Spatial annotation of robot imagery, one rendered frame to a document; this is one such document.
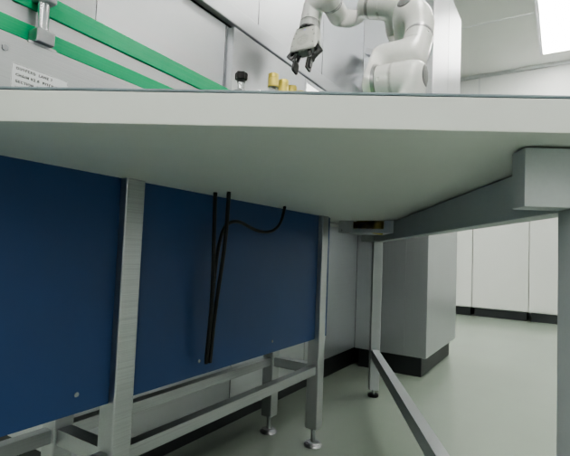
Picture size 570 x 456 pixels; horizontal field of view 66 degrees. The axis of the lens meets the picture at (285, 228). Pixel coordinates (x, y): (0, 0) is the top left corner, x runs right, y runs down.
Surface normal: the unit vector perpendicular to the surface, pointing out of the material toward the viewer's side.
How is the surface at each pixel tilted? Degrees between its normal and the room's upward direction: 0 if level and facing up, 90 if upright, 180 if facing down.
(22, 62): 90
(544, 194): 90
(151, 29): 90
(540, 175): 90
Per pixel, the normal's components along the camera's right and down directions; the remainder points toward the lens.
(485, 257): -0.53, -0.07
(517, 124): -0.06, -0.05
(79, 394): 0.85, 0.00
